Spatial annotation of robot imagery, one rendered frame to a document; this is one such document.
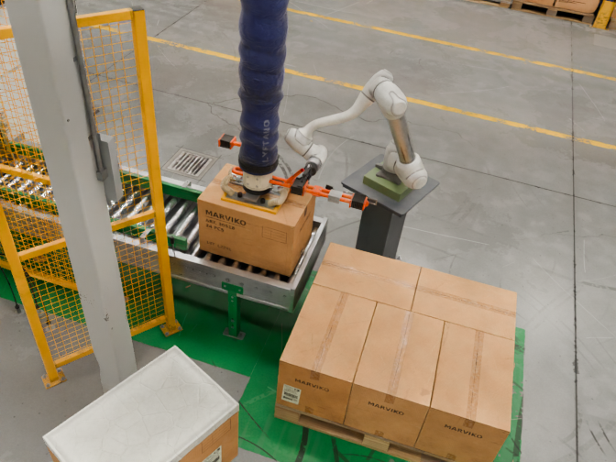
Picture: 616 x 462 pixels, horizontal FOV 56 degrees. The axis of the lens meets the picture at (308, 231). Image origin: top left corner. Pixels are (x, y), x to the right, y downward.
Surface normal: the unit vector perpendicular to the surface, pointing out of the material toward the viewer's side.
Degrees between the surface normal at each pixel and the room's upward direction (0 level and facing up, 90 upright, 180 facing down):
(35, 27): 90
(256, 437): 0
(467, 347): 0
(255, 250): 90
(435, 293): 0
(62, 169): 90
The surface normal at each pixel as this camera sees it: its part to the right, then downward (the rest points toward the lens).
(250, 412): 0.08, -0.75
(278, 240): -0.32, 0.60
